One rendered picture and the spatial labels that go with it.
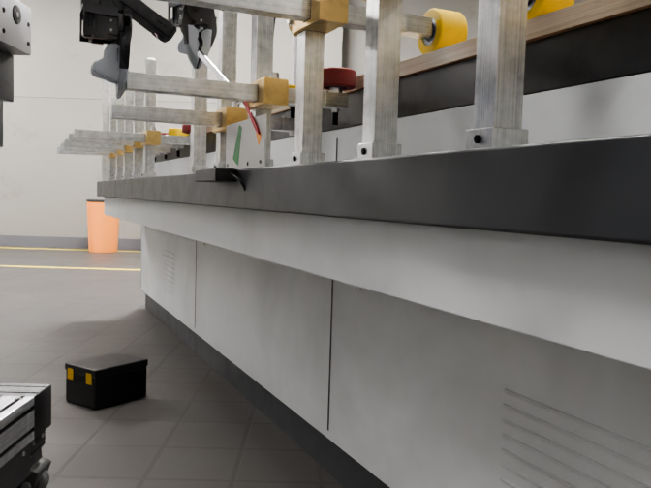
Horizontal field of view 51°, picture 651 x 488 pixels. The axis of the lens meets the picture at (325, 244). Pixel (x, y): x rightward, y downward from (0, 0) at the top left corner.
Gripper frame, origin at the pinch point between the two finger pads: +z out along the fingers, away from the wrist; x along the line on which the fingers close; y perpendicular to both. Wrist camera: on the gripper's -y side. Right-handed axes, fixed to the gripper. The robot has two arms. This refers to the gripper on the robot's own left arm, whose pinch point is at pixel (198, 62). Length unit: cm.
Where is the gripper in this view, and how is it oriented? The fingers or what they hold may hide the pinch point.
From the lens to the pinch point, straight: 159.6
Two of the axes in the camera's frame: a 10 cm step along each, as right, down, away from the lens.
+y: -7.0, -0.7, 7.1
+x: -7.1, 0.2, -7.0
